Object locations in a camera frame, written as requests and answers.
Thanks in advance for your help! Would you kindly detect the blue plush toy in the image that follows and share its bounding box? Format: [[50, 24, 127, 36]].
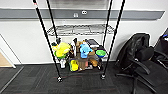
[[79, 41, 94, 60]]

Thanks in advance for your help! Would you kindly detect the black flat box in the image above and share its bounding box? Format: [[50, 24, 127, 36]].
[[85, 38, 101, 48]]

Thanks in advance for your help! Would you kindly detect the green bowl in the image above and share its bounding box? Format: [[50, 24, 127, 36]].
[[95, 49, 108, 58]]

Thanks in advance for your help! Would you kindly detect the orange brown toy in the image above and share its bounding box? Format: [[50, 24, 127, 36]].
[[88, 58, 100, 69]]

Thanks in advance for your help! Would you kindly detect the white bottle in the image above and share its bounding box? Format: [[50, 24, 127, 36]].
[[59, 58, 67, 70]]

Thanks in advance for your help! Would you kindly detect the black office chair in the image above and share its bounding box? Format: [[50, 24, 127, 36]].
[[114, 32, 168, 94]]

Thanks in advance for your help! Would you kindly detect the black wire shelf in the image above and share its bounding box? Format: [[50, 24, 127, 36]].
[[31, 0, 127, 83]]

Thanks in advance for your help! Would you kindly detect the white wall socket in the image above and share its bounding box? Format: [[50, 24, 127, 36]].
[[73, 12, 80, 18], [81, 9, 88, 16]]

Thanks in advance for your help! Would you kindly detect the long grey wall band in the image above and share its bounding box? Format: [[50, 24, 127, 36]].
[[0, 8, 166, 21]]

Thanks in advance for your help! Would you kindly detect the white door frame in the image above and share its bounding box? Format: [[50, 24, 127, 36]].
[[0, 33, 17, 69]]

